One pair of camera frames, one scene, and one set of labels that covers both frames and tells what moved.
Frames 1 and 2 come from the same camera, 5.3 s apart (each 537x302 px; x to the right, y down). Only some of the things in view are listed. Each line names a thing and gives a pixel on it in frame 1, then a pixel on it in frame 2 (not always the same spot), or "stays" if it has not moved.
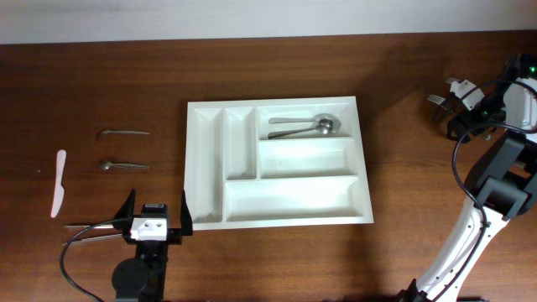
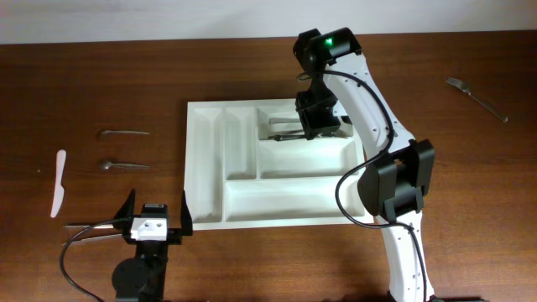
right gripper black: [466, 117] → [311, 124]
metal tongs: [97, 226] stays
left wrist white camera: [149, 229] stays
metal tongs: [95, 237] stays
